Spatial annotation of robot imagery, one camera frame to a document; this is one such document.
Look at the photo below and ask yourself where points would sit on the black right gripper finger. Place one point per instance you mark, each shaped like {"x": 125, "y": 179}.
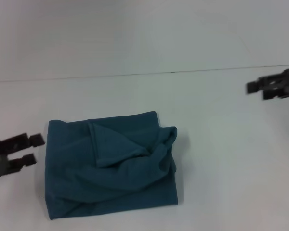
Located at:
{"x": 253, "y": 87}
{"x": 272, "y": 95}

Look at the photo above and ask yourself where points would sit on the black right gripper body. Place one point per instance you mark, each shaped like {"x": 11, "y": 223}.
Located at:
{"x": 283, "y": 80}

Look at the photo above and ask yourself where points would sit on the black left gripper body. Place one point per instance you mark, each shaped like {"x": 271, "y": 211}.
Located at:
{"x": 2, "y": 156}

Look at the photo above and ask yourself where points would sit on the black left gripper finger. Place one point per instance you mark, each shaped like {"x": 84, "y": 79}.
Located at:
{"x": 37, "y": 140}
{"x": 24, "y": 161}

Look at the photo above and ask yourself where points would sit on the blue t-shirt with FREE print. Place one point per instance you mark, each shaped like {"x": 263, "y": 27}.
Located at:
{"x": 110, "y": 168}

